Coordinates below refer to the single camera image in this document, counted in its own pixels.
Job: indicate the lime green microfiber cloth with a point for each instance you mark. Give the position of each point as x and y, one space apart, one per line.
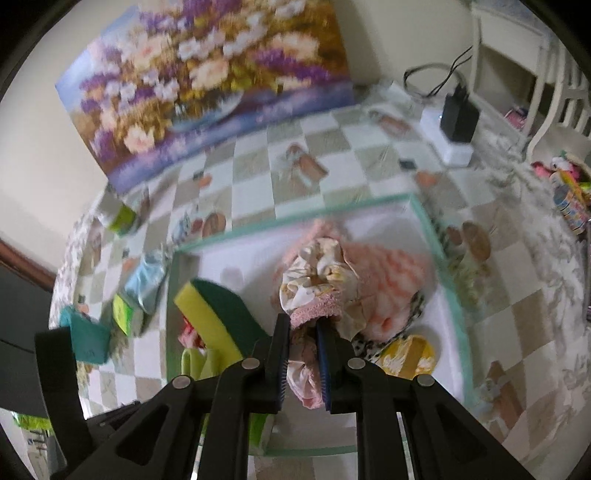
203 365

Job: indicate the yellow green sponge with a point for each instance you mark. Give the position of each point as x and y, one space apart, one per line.
221 320

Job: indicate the blue face mask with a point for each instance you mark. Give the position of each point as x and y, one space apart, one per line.
143 285

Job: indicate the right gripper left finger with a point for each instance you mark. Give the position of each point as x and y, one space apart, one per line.
191 428

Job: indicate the green tissue pack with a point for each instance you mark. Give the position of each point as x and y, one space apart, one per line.
127 315

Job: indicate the teal plastic toy box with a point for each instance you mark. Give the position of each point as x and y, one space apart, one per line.
90 339

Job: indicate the yellow round pouch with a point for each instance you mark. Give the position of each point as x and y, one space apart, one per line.
408 357

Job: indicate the black power adapter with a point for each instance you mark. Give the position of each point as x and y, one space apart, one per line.
460 116

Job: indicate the pink floral scrunchie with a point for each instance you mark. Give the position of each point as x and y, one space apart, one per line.
317 283

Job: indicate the leopard print scrunchie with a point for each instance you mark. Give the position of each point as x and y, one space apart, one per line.
371 350

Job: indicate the pink white chevron cloth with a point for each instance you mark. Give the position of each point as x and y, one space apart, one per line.
386 278

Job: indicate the red pink yarn bow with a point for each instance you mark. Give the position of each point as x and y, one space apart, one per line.
189 337

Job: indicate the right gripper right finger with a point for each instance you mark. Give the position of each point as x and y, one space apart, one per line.
407 428

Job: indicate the white wooden shelf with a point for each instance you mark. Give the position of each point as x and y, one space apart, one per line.
524 76

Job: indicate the white pill bottle green label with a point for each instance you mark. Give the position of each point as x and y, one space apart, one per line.
114 215

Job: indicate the grey floral tablecloth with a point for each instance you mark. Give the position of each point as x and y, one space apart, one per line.
545 230

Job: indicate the white power strip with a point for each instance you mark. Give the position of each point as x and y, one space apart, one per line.
452 154

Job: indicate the teal shallow cardboard tray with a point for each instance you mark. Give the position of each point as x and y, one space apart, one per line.
245 260

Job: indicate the floral oil painting canvas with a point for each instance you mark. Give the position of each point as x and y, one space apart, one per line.
171 79

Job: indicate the colourful toy pile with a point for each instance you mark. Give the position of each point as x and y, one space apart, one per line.
560 161

